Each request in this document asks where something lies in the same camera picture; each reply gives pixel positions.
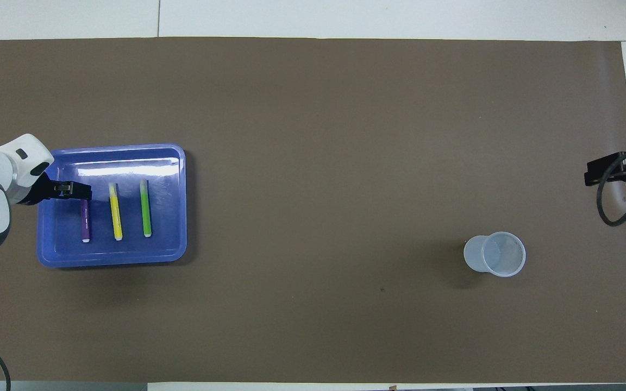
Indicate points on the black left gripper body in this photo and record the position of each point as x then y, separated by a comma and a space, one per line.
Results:
41, 191

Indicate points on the purple marker pen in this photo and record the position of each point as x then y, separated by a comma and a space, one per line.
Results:
85, 222

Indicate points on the yellow marker pen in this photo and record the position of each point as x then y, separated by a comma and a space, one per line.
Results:
116, 214

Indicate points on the green marker pen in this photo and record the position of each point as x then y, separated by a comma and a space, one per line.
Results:
145, 209

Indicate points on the blue plastic tray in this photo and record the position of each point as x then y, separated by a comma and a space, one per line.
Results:
166, 250

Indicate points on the clear plastic cup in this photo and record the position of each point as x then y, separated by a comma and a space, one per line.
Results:
495, 255

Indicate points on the brown table mat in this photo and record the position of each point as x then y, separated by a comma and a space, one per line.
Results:
313, 136

